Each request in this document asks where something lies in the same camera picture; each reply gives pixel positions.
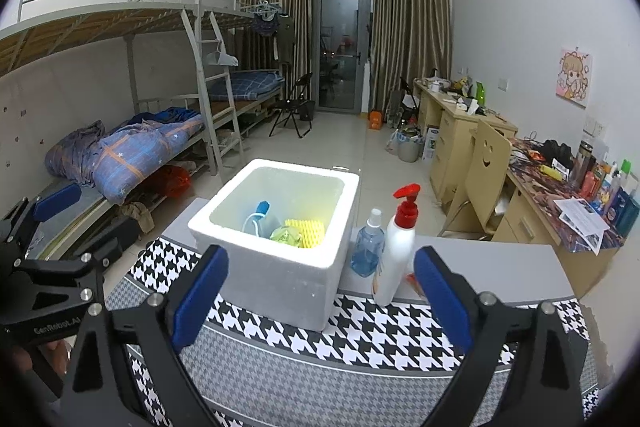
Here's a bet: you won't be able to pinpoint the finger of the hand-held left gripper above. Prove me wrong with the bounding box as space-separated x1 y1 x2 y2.
0 182 83 253
0 252 108 308

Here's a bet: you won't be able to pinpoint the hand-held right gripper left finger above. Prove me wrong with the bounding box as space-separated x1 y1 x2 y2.
60 244 231 427

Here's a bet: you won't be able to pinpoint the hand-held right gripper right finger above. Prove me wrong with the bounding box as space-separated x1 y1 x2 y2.
412 246 586 427

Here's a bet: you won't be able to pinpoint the white foam box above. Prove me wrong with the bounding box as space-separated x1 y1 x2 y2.
187 158 361 333

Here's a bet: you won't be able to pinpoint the green bag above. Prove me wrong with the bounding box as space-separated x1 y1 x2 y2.
270 224 306 248

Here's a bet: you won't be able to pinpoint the blue face mask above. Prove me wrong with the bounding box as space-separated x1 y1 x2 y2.
243 200 273 238

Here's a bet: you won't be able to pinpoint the yellow foam fruit net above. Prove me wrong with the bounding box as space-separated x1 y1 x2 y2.
285 218 326 249

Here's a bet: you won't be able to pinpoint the person's left hand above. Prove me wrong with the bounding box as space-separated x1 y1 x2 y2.
27 338 73 375

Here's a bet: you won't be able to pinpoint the white pump bottle red nozzle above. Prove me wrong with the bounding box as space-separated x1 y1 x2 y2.
371 183 421 308

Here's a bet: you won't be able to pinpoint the beige cloth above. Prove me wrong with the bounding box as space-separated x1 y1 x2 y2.
120 202 156 233

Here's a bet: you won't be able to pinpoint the blue spray bottle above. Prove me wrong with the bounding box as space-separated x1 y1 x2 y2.
350 208 386 279

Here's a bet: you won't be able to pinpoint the blue plaid quilt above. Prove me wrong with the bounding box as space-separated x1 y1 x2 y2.
45 109 206 202

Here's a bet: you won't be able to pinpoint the houndstooth tablecloth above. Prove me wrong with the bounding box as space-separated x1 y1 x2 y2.
102 234 601 427

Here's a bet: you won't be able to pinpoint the wooden desk with printed mat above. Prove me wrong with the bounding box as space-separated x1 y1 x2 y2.
492 139 628 303

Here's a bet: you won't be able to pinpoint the red plastic bag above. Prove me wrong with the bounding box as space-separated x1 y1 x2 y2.
150 166 193 200

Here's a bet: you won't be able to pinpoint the wooden smiley chair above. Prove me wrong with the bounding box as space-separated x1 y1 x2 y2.
437 119 513 240

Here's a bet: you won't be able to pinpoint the grey bucket with bag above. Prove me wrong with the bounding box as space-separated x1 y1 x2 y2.
387 127 425 164

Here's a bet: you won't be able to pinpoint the white carton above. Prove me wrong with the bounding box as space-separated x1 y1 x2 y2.
422 125 441 162

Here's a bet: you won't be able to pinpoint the wooden desk with drawers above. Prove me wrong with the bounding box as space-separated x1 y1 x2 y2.
414 79 518 202

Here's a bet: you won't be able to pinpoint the white paper sheet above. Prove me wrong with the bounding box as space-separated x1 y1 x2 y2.
554 196 608 255

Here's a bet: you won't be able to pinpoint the large metal bunk bed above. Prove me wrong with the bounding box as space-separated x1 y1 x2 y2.
0 0 246 268

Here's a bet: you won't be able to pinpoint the dark tumbler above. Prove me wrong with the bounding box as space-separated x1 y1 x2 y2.
567 142 596 192

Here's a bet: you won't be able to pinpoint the dark blue toiletry bottle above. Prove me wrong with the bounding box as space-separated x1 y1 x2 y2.
602 187 640 235

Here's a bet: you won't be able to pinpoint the black folding chair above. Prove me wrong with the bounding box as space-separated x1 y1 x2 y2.
270 73 316 138

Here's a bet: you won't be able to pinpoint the blue checked mattress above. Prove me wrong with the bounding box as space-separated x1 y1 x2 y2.
207 71 285 102

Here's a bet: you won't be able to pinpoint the small metal bunk bed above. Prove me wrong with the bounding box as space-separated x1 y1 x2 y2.
200 0 286 142

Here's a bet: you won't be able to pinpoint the hanging dark clothes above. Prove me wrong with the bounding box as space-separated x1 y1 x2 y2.
250 12 281 38

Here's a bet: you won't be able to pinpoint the glass balcony door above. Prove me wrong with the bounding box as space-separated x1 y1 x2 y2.
311 0 377 114

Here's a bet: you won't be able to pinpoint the brown curtain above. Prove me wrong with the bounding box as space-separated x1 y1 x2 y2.
370 0 453 110
236 0 313 105

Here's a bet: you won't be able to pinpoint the cartoon wall poster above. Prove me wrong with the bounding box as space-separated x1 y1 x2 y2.
555 47 594 108

